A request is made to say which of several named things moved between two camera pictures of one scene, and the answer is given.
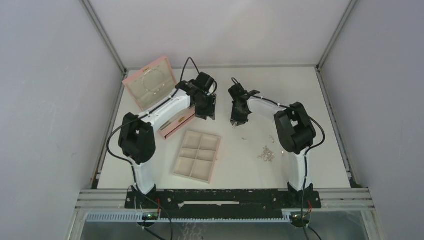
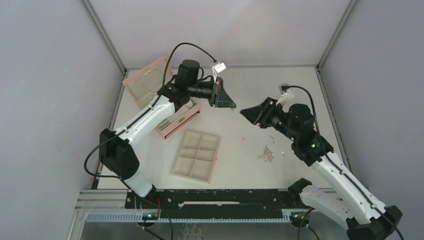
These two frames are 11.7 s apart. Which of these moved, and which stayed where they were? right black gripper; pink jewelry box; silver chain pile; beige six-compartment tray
Moved: right black gripper
Stayed: beige six-compartment tray; silver chain pile; pink jewelry box
